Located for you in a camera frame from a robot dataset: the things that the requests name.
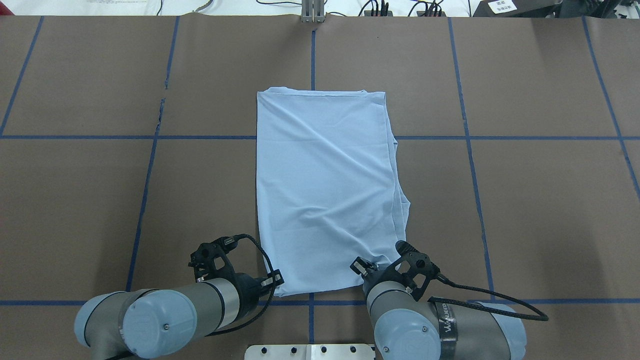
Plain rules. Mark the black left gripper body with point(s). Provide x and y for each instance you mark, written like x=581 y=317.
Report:
x=246 y=288

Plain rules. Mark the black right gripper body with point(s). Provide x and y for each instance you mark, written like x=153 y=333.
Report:
x=378 y=275

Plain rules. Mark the light blue t-shirt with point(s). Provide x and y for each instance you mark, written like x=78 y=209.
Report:
x=327 y=186

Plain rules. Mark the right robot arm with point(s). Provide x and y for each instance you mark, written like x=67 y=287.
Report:
x=407 y=328

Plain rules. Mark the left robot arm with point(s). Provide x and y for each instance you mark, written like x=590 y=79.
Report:
x=152 y=323

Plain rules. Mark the black usb hub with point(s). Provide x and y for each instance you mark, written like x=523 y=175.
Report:
x=375 y=9

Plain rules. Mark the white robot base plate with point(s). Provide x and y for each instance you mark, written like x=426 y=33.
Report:
x=335 y=351

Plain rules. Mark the aluminium frame post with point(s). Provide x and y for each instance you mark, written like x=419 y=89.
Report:
x=313 y=11

